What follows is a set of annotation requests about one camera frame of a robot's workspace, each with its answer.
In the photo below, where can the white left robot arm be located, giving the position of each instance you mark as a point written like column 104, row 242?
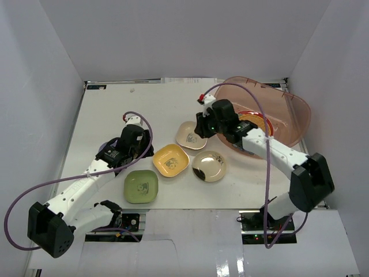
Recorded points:
column 54, row 225

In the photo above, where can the cream round plate black mark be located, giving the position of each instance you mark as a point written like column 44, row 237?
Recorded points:
column 209, row 166

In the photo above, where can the black label sticker right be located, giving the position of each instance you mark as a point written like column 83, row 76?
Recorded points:
column 273, row 85

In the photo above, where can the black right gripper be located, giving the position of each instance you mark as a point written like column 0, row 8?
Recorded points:
column 201, row 129

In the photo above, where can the white paper sheets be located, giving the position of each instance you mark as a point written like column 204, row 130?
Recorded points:
column 190, row 80

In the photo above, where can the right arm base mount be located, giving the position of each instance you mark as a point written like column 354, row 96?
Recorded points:
column 251, row 224

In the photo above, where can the cream square panda plate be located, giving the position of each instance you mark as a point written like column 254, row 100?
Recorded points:
column 186, row 136

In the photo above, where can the pink translucent plastic bin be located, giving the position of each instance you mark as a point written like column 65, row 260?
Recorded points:
column 290, row 115

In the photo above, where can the orange woven round plate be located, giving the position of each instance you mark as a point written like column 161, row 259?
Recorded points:
column 254, row 118

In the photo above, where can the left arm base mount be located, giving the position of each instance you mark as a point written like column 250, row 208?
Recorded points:
column 109, row 217

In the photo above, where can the black label sticker left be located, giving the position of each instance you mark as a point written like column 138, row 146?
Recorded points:
column 96, row 87

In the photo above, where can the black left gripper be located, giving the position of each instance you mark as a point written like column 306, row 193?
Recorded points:
column 147, row 143

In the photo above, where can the yellow square panda plate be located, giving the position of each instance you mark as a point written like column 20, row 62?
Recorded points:
column 170, row 160

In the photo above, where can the red plate with blue flower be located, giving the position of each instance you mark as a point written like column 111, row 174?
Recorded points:
column 267, row 123

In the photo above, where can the purple square panda plate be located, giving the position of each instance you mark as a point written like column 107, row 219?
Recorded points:
column 111, row 143

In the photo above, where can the black label sticker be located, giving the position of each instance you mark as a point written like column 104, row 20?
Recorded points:
column 96, row 87
column 273, row 85

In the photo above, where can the green square panda plate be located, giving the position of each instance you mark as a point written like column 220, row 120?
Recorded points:
column 141, row 187

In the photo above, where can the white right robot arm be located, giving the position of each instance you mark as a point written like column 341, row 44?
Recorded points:
column 309, row 175

